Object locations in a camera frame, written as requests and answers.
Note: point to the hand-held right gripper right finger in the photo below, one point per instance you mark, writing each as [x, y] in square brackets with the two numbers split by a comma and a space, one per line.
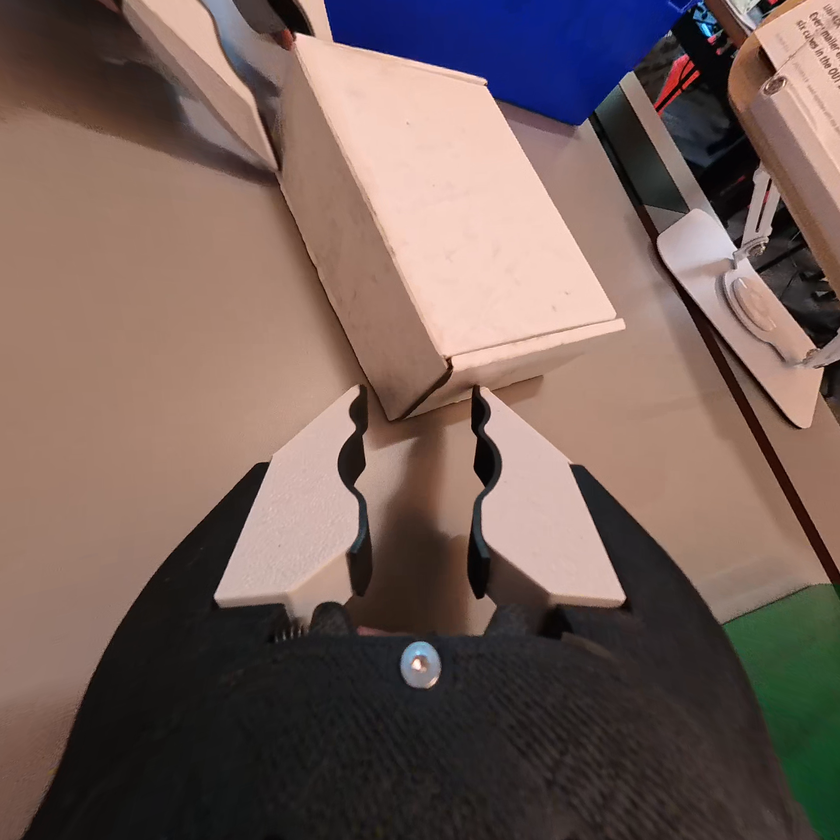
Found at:
[551, 538]

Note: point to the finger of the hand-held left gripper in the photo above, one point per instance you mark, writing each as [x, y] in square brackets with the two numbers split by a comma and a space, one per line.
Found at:
[197, 65]
[318, 16]

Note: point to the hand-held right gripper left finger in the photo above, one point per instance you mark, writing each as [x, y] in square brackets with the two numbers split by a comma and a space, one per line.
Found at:
[295, 538]

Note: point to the blue plastic bin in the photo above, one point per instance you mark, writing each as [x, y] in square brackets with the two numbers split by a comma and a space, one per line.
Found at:
[492, 52]

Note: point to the white cardboard mailer box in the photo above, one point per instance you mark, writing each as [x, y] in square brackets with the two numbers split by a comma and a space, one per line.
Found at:
[446, 210]

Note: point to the green plastic bin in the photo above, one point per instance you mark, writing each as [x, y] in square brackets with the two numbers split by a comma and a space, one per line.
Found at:
[794, 689]

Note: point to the red object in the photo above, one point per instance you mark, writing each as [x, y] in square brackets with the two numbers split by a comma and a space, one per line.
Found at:
[676, 82]

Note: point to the wooden display board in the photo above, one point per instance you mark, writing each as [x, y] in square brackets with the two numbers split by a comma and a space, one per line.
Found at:
[738, 92]

